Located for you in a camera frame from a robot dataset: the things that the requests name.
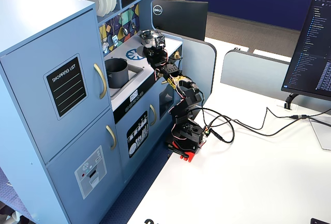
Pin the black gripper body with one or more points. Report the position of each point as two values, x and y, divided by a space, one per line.
150 52

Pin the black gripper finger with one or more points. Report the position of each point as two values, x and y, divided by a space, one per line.
149 50
152 56

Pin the dark gray pot lid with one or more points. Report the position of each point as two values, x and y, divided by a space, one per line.
141 50

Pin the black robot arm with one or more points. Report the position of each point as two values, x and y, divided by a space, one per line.
190 98

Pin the red robot base clamp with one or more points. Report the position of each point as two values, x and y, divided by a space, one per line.
190 154

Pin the silver glass pot lid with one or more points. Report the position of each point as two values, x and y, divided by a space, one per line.
147 33

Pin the silver metal toy pot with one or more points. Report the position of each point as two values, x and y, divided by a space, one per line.
148 39

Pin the gold stove knob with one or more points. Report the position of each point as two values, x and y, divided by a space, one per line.
177 55

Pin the gray toy sink basin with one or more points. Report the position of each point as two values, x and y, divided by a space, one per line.
134 72

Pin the hanging small silver spoon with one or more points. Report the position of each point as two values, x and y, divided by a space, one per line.
133 24

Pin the hanging silver toy ladle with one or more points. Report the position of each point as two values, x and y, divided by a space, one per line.
125 30

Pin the hanging silver toy spatula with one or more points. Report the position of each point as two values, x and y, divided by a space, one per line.
114 39

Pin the dark gray toy pot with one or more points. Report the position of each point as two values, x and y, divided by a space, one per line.
117 75

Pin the tall gray desk divider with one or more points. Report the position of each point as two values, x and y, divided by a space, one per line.
199 63

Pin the hanging silver slotted skimmer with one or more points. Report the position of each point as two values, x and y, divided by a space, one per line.
105 46

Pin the black Dell monitor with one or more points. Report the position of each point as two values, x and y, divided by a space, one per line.
181 18

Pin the black shopping list chalkboard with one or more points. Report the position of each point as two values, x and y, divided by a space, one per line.
66 87

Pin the low gray desk divider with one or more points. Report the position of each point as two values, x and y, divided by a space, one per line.
253 72

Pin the blue wooden toy kitchen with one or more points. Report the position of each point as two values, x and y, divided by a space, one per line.
33 53

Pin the black monitor with code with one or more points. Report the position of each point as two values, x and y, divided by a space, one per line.
310 48

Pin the black phone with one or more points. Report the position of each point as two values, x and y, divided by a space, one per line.
320 221

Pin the small wrist camera board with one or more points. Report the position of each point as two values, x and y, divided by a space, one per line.
160 41

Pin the gray monitor base plate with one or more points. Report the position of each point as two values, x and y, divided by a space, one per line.
322 133

